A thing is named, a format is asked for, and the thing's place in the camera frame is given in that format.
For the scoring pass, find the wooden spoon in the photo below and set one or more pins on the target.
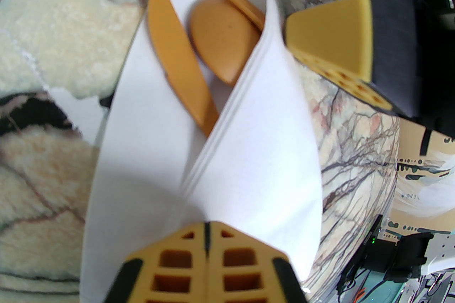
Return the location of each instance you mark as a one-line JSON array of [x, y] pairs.
[[222, 38]]

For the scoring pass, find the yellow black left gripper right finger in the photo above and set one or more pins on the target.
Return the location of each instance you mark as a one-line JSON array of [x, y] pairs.
[[245, 266]]

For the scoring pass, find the white paper napkin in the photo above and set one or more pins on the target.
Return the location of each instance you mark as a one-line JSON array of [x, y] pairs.
[[149, 152]]

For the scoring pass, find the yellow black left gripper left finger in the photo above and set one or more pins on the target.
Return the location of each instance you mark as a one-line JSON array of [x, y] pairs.
[[170, 266]]

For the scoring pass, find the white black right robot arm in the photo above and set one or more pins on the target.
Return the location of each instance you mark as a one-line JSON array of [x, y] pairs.
[[387, 255]]

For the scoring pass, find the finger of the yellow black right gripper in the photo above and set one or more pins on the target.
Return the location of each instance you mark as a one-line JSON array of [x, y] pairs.
[[334, 31]]

